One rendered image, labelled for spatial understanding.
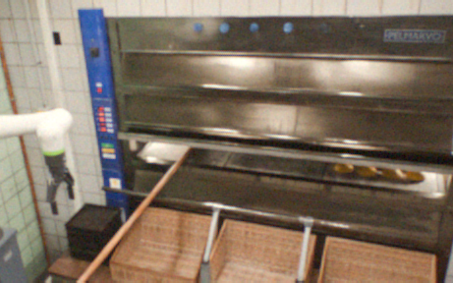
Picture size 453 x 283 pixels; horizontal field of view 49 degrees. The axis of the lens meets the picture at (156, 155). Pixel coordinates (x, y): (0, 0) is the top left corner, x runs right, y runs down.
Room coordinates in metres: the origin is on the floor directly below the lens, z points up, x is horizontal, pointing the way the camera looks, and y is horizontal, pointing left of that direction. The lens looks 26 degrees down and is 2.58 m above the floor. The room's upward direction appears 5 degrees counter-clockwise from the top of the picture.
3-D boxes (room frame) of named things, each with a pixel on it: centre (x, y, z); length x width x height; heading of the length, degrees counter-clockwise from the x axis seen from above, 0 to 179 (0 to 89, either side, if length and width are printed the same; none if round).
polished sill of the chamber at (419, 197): (2.49, -0.65, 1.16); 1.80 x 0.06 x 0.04; 64
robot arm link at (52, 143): (1.87, 0.43, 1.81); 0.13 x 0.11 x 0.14; 171
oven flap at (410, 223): (2.46, -0.64, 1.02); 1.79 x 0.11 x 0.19; 64
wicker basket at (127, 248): (2.48, 0.00, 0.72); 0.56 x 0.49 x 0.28; 65
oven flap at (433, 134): (2.46, -0.64, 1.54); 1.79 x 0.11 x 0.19; 64
